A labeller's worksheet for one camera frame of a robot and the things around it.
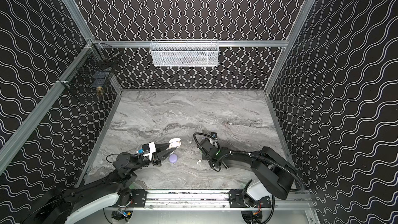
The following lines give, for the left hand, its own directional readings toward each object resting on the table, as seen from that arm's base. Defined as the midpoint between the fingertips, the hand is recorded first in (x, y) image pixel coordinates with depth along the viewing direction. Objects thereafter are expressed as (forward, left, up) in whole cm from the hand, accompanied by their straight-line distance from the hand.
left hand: (175, 147), depth 65 cm
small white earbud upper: (+15, -3, -23) cm, 28 cm away
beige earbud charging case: (+2, +1, 0) cm, 2 cm away
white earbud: (+4, -9, -24) cm, 26 cm away
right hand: (+10, -14, -26) cm, 31 cm away
